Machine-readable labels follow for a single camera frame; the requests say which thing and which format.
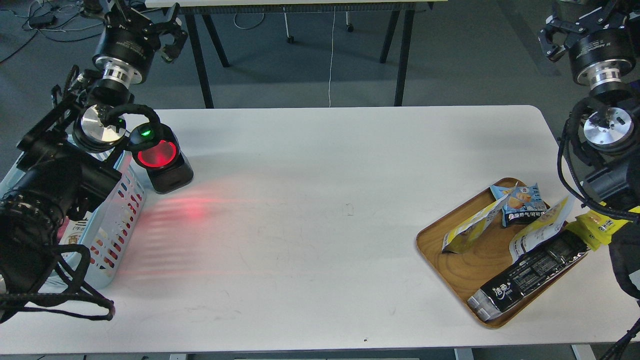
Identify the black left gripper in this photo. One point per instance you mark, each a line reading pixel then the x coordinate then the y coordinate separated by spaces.
pixel 125 43

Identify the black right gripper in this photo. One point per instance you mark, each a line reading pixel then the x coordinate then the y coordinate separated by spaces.
pixel 603 49

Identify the yellow white snack pouch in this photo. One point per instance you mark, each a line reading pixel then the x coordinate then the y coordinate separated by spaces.
pixel 462 238

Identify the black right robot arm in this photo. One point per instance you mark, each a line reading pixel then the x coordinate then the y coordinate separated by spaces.
pixel 600 140

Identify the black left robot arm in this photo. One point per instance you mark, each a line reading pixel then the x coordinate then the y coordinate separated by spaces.
pixel 94 111

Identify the blue snack packet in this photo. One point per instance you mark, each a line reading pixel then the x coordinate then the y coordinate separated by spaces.
pixel 524 206

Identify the yellow cartoon snack packet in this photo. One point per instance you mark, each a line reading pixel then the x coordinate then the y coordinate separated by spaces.
pixel 596 229

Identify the light blue plastic basket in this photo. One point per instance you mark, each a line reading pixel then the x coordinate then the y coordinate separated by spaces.
pixel 117 220

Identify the black long snack package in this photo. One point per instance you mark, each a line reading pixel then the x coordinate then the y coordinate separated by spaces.
pixel 527 275

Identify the black barcode scanner red window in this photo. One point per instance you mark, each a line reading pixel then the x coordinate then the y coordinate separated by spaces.
pixel 156 149

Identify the wooden tray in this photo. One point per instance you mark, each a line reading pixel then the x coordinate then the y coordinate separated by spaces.
pixel 466 272

